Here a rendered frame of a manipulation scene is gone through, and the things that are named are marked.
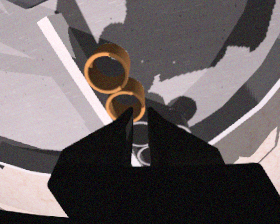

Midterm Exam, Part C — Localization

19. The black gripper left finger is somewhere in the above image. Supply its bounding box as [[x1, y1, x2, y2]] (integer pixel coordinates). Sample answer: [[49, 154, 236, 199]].
[[55, 107, 134, 166]]

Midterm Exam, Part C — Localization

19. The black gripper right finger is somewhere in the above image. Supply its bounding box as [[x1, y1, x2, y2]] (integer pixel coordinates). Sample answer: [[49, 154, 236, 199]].
[[147, 107, 225, 166]]

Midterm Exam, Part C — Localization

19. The bronze bushing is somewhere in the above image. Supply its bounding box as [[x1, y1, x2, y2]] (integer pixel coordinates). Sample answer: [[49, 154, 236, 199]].
[[106, 78, 145, 122], [84, 43, 130, 93]]

